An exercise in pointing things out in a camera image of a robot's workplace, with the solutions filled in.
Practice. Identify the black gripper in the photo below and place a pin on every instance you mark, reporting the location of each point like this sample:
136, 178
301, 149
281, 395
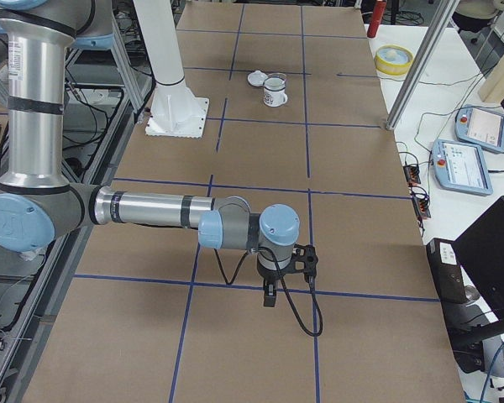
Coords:
270, 278

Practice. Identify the white ceramic lid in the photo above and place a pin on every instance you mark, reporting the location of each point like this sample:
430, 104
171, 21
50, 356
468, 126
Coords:
256, 78

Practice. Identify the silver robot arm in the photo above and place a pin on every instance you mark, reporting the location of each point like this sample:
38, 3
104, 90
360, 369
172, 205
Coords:
38, 204

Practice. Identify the orange connector board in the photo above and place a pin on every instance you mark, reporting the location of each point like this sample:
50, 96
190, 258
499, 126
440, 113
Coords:
421, 206
412, 174

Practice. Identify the black computer box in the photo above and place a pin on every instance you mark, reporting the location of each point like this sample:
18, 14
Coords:
446, 271

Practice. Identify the white enamel mug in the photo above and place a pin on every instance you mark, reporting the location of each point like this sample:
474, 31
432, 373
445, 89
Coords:
275, 99

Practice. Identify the black monitor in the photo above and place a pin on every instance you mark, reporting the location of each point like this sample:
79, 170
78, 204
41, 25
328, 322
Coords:
480, 251

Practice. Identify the near teach pendant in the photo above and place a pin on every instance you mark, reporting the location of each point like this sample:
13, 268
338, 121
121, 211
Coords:
461, 167

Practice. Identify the teach pendant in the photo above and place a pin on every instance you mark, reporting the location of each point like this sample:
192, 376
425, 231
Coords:
481, 126
461, 167

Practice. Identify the yellow tape roll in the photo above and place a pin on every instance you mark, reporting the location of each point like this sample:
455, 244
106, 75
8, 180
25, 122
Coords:
393, 60

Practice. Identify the far teach pendant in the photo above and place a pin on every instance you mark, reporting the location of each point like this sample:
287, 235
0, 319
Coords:
481, 126

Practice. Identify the red cylinder bottle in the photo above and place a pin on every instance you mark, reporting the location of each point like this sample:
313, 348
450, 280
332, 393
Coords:
376, 18

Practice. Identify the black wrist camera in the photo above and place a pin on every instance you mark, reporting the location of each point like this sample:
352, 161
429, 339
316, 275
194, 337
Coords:
305, 261

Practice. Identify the white camera mast pedestal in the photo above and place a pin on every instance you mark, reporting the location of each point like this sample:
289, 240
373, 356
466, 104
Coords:
175, 111

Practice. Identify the aluminium frame post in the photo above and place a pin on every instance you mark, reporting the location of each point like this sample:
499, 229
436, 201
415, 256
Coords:
430, 41

